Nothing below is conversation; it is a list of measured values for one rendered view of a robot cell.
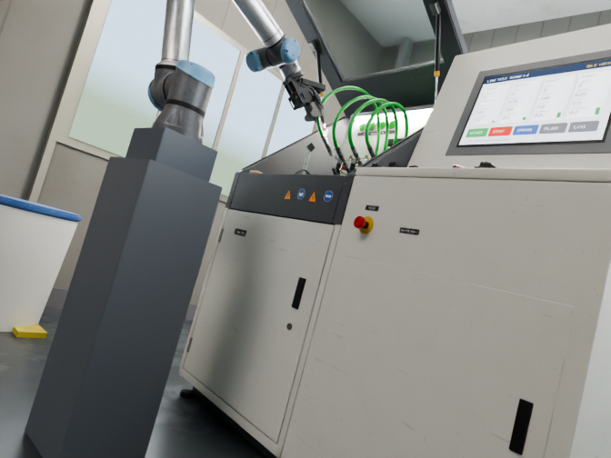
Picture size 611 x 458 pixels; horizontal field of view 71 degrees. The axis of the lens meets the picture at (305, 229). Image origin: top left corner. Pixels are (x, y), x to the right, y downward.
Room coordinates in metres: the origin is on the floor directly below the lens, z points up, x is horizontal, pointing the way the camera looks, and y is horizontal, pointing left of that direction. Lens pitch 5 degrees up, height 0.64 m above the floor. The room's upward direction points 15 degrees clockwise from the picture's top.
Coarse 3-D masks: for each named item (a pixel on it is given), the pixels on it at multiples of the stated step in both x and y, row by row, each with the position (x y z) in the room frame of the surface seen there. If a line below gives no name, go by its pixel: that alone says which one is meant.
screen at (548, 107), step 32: (544, 64) 1.26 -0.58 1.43; (576, 64) 1.19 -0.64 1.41; (608, 64) 1.12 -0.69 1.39; (480, 96) 1.38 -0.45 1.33; (512, 96) 1.29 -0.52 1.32; (544, 96) 1.22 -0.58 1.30; (576, 96) 1.15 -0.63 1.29; (608, 96) 1.09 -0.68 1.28; (480, 128) 1.32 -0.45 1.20; (512, 128) 1.24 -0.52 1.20; (544, 128) 1.17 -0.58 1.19; (576, 128) 1.11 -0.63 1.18; (608, 128) 1.05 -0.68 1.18
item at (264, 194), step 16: (240, 176) 1.80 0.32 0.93; (256, 176) 1.71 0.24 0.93; (272, 176) 1.63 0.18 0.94; (288, 176) 1.55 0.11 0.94; (304, 176) 1.49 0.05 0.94; (320, 176) 1.43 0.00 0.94; (336, 176) 1.37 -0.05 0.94; (240, 192) 1.77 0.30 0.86; (256, 192) 1.69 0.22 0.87; (272, 192) 1.61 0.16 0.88; (320, 192) 1.41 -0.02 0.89; (336, 192) 1.35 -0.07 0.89; (240, 208) 1.75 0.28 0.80; (256, 208) 1.66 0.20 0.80; (272, 208) 1.59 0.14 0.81; (288, 208) 1.52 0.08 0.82; (304, 208) 1.46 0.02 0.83; (320, 208) 1.40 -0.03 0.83
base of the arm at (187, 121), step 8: (168, 104) 1.20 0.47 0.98; (176, 104) 1.19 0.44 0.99; (184, 104) 1.19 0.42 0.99; (168, 112) 1.19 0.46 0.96; (176, 112) 1.19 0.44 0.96; (184, 112) 1.19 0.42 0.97; (192, 112) 1.20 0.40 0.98; (200, 112) 1.22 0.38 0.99; (160, 120) 1.18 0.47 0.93; (168, 120) 1.18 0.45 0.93; (176, 120) 1.19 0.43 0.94; (184, 120) 1.19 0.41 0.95; (192, 120) 1.20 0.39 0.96; (200, 120) 1.23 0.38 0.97; (176, 128) 1.17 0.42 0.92; (184, 128) 1.18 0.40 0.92; (192, 128) 1.20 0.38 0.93; (200, 128) 1.23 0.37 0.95; (192, 136) 1.20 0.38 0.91; (200, 136) 1.23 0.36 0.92
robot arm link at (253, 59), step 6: (264, 48) 1.47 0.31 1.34; (246, 54) 1.50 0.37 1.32; (252, 54) 1.48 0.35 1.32; (258, 54) 1.48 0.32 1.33; (264, 54) 1.46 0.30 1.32; (246, 60) 1.51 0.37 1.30; (252, 60) 1.49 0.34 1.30; (258, 60) 1.48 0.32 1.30; (264, 60) 1.48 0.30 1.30; (252, 66) 1.51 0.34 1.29; (258, 66) 1.50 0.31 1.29; (264, 66) 1.51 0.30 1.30; (270, 66) 1.49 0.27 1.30
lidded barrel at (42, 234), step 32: (0, 224) 1.88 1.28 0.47; (32, 224) 1.94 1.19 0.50; (64, 224) 2.06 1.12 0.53; (0, 256) 1.91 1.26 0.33; (32, 256) 1.98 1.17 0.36; (64, 256) 2.18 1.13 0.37; (0, 288) 1.93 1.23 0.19; (32, 288) 2.03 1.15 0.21; (0, 320) 1.96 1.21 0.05; (32, 320) 2.10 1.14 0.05
